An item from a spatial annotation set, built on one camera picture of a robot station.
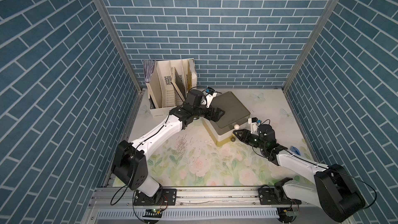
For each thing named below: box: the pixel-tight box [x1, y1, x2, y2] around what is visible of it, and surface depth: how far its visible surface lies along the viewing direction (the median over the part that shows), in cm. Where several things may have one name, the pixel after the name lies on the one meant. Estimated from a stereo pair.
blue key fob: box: [290, 145, 302, 157], surface depth 91 cm
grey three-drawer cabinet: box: [202, 91, 251, 147], surface depth 84 cm
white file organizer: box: [145, 58, 198, 118], surface depth 103 cm
